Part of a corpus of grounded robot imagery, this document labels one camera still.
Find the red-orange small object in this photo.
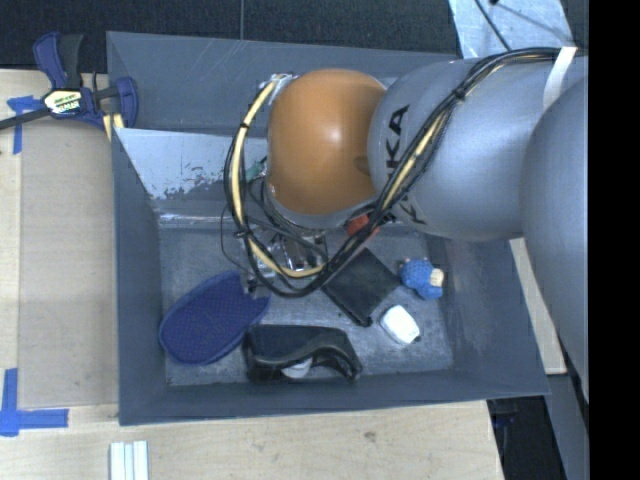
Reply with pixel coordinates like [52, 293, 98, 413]
[344, 212, 372, 236]

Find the black flat wallet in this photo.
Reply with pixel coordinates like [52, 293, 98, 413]
[319, 247, 402, 329]

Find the blue mesh oval pad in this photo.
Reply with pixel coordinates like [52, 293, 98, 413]
[158, 269, 272, 367]

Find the blue toy animal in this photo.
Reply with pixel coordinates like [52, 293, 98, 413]
[398, 258, 446, 301]

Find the white small rounded bottle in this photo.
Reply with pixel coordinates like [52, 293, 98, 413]
[379, 304, 422, 346]

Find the grey metal bin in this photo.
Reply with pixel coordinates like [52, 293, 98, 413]
[105, 30, 552, 427]

